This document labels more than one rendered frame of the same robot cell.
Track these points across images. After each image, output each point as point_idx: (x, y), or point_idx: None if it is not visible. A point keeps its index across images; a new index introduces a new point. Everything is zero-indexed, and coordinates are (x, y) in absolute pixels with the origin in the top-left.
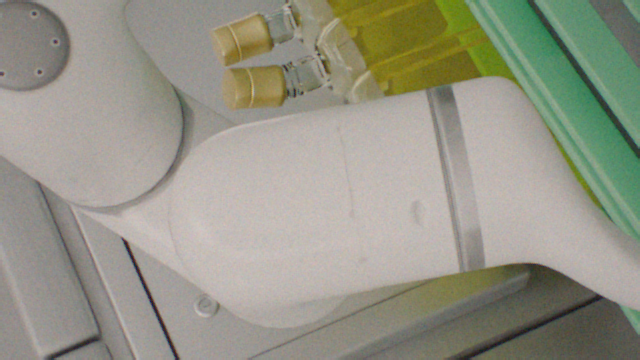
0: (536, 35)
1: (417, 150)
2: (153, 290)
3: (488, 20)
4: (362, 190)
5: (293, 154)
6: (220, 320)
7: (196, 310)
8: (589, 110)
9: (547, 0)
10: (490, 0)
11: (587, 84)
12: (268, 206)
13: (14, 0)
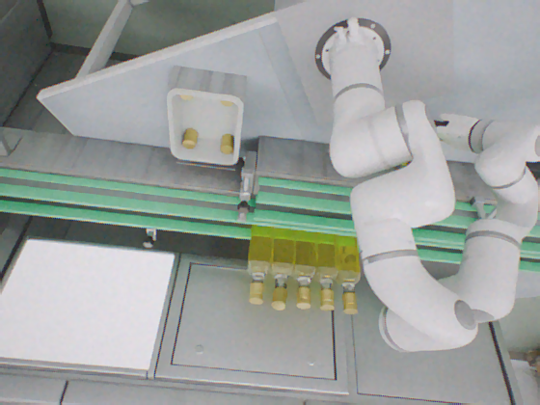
0: (317, 219)
1: (507, 246)
2: (298, 374)
3: (300, 227)
4: (512, 263)
5: (499, 272)
6: (317, 359)
7: (311, 364)
8: (346, 223)
9: (332, 208)
10: (300, 222)
11: (337, 218)
12: (509, 285)
13: (454, 307)
